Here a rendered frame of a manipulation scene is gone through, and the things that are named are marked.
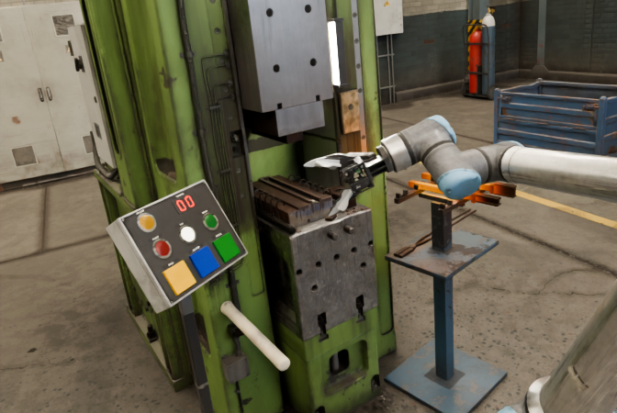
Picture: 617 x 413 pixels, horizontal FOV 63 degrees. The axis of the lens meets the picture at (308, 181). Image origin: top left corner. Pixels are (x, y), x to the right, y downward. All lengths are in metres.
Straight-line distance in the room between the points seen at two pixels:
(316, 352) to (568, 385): 1.23
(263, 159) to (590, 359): 1.66
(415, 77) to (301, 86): 7.82
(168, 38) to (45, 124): 5.33
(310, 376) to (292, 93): 1.13
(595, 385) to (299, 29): 1.33
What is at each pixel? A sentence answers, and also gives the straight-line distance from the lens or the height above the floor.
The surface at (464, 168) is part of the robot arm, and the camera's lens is 1.21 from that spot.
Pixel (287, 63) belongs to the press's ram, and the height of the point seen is 1.51.
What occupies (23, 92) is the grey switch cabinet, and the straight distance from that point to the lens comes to 6.98.
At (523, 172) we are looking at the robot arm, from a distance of 1.21.
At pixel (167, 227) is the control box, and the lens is 1.52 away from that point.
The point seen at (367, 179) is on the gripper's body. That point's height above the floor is 1.27.
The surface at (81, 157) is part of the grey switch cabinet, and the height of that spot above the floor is 0.24.
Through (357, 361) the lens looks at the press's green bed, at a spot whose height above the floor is 0.20.
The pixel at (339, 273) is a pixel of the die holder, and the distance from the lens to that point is 2.02.
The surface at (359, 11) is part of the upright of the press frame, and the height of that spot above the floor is 1.66.
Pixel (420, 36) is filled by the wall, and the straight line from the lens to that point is 9.61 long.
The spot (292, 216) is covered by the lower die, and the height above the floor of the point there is 0.96.
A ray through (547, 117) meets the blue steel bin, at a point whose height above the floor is 0.47.
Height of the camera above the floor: 1.67
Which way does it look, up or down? 18 degrees down
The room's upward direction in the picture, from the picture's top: 6 degrees counter-clockwise
